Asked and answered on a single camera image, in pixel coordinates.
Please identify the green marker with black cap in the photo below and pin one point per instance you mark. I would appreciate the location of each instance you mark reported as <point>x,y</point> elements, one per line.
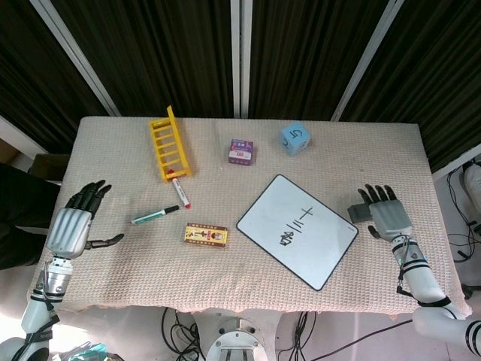
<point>154,215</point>

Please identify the grey board eraser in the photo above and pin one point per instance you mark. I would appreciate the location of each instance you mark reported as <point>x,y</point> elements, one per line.
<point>357,213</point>

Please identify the yellow plastic rack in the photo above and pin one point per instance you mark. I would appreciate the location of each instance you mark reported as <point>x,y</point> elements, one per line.
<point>170,148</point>

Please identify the red-capped white marker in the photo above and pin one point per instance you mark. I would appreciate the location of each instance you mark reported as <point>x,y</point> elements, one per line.
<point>180,192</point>

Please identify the white dry-erase board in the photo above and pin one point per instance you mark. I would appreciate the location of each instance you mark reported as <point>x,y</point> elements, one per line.
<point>300,240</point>

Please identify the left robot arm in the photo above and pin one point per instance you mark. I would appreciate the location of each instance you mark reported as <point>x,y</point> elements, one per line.
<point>41,297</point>

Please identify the beige textured table cloth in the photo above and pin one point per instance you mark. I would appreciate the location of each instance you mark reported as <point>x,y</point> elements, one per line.
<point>240,263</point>

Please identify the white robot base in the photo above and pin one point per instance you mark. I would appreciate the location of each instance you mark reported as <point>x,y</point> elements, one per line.
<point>237,340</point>

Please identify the yellow red card box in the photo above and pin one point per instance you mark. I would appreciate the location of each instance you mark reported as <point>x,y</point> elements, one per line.
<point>206,235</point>

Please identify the white slanted frame bar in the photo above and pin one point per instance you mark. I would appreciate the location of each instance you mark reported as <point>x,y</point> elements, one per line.
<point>366,60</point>
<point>75,56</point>

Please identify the white vertical frame post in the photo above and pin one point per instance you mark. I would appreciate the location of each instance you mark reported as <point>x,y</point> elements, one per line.
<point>240,56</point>

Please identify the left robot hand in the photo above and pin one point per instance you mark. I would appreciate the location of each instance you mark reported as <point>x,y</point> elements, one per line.
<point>69,229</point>

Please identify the purple small box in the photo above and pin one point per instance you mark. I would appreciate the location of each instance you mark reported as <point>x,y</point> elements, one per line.
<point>242,151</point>

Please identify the blue number cube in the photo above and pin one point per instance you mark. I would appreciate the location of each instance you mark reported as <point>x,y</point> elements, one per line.
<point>295,140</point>

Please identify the black curtain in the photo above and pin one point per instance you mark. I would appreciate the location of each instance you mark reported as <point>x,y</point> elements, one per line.
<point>158,52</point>

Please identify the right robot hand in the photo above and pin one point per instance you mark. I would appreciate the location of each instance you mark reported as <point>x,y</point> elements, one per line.
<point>389,217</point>

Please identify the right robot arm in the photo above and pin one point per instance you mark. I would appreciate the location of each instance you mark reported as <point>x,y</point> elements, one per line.
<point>432,289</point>

